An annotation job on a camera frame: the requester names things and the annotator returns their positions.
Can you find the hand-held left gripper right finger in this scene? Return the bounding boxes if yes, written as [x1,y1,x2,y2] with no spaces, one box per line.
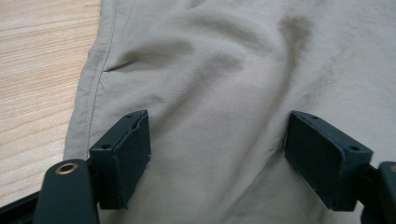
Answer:
[284,110,374,212]

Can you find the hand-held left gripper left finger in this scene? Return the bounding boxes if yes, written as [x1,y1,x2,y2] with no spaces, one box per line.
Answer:
[89,109,152,210]

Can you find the beige pants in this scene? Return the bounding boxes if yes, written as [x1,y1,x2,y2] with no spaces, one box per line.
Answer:
[63,0,396,224]

